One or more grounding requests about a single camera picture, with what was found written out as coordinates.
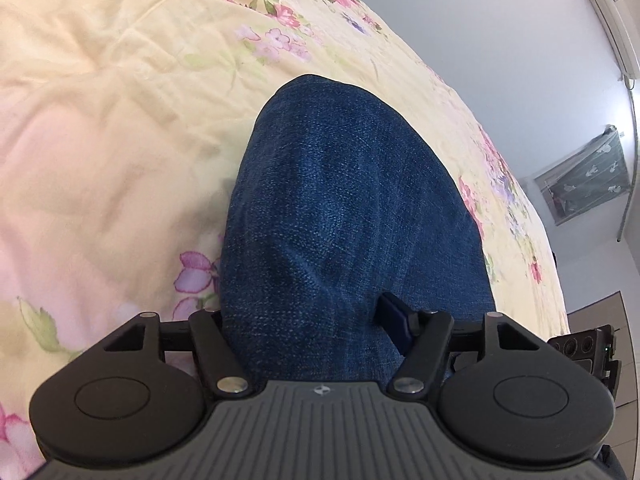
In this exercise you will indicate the floral bed blanket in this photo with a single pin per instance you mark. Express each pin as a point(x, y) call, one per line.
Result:
point(115, 135)

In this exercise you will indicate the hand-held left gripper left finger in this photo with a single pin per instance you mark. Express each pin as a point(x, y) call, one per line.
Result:
point(206, 336)

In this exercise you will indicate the window with patterned curtain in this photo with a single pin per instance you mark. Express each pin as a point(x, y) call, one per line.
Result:
point(585, 177)

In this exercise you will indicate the white air conditioner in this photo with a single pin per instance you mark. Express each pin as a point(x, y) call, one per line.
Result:
point(615, 15)

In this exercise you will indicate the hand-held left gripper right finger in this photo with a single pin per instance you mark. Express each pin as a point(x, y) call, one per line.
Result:
point(394, 316)

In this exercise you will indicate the blue denim pants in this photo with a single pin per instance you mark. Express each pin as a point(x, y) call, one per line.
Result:
point(345, 220)

